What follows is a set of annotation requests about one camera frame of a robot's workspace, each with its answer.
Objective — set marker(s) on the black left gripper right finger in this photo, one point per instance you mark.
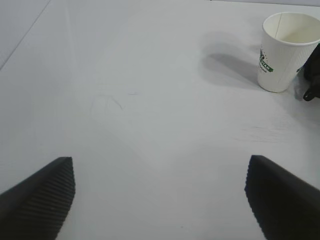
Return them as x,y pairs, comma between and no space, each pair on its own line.
282,207

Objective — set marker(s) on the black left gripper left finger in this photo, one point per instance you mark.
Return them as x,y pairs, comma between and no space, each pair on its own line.
32,212

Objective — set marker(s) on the black and purple rag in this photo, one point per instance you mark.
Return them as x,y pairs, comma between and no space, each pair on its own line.
313,75

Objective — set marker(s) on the white paper cup green print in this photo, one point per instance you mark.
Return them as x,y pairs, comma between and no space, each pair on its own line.
282,57

